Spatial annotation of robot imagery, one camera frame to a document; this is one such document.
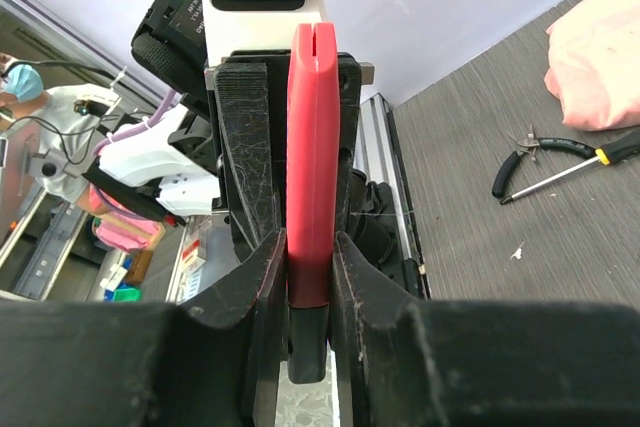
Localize black handled pliers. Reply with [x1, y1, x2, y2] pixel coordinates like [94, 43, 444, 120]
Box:
[491, 122, 599, 199]

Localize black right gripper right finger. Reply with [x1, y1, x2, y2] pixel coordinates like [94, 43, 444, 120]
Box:
[331, 233, 639, 426]

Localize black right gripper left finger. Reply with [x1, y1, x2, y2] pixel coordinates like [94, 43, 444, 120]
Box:
[1, 231, 286, 426]

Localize yellow black screwdriver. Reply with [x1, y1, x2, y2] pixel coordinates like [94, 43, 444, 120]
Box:
[491, 124, 639, 205]

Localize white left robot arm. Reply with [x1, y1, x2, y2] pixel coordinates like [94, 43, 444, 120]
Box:
[85, 0, 362, 278]

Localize person in blue mask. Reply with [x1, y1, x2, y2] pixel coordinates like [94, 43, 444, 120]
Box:
[0, 51, 121, 203]

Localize black red pliers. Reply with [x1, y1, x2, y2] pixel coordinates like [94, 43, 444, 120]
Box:
[286, 22, 340, 384]

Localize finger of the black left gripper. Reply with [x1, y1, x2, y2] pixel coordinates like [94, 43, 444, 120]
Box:
[335, 53, 361, 231]
[213, 63, 279, 257]

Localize pink folded cloth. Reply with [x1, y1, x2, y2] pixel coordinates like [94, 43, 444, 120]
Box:
[544, 0, 639, 132]

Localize aluminium frame rail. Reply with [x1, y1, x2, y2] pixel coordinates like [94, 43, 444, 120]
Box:
[354, 94, 427, 275]

